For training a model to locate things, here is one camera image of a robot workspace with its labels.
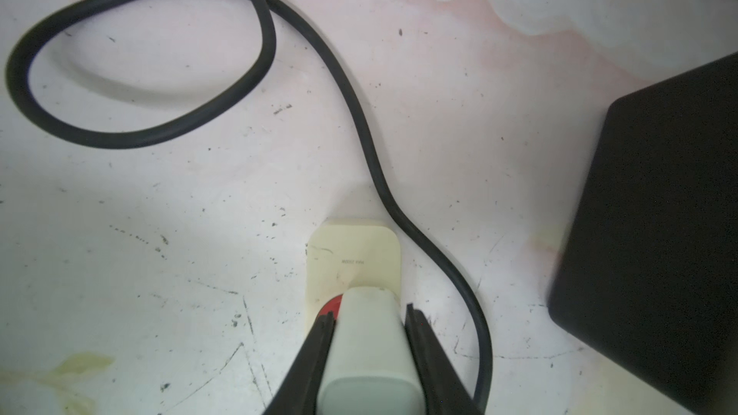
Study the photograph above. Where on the white long power strip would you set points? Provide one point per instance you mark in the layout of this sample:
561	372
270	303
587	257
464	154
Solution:
346	253

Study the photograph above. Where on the white plug adapter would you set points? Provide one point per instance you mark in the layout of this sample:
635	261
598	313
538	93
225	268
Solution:
370	368

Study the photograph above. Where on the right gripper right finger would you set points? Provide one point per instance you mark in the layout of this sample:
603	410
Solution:
443	390

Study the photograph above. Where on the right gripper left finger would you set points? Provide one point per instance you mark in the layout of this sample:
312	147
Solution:
299	391

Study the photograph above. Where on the yellow black toolbox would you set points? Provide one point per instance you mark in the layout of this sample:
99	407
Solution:
648	274

